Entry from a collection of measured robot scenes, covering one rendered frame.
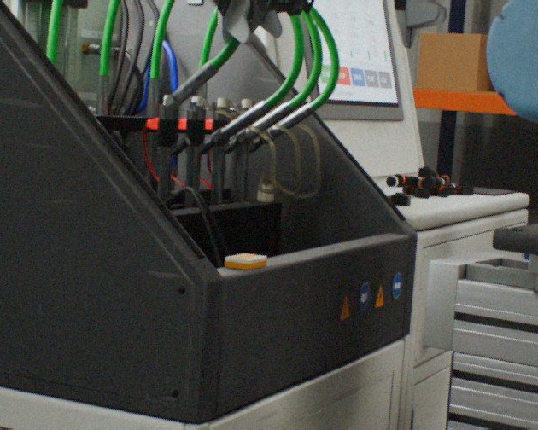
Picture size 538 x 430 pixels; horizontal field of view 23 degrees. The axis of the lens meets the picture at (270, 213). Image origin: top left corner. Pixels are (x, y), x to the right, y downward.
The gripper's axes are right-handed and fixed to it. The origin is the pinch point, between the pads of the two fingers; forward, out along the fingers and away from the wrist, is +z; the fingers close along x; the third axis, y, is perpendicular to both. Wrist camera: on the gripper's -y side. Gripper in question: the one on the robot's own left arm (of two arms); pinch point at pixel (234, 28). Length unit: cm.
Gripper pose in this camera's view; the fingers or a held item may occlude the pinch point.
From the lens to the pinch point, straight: 165.2
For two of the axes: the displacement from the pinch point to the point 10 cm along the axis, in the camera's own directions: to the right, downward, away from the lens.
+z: -3.2, 6.2, 7.2
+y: 5.0, 7.5, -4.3
